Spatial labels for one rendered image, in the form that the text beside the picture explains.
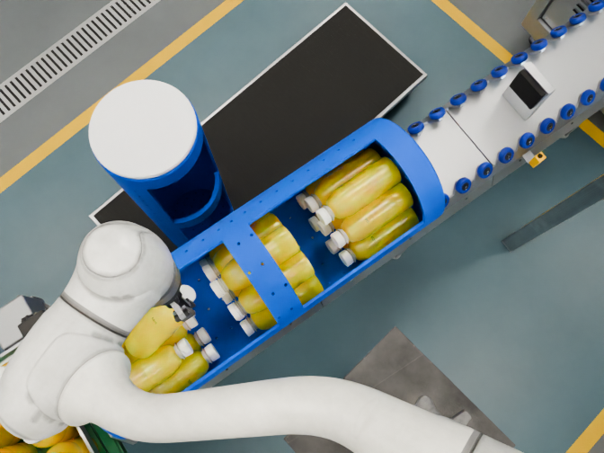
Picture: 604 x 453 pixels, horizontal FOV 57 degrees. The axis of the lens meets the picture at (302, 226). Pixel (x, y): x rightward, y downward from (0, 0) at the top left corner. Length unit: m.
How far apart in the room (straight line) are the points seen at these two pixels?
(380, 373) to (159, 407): 0.77
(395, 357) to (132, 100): 0.93
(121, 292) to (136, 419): 0.15
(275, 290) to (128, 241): 0.52
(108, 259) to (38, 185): 2.07
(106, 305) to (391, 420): 0.37
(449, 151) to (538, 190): 1.16
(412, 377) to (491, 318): 1.18
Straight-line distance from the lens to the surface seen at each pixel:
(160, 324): 1.14
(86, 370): 0.71
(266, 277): 1.14
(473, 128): 1.65
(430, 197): 1.26
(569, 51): 1.87
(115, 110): 1.55
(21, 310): 1.67
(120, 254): 0.69
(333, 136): 2.42
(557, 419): 2.58
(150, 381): 1.25
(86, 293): 0.74
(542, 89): 1.59
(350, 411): 0.59
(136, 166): 1.47
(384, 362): 1.36
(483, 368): 2.47
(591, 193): 1.94
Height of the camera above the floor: 2.35
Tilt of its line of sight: 75 degrees down
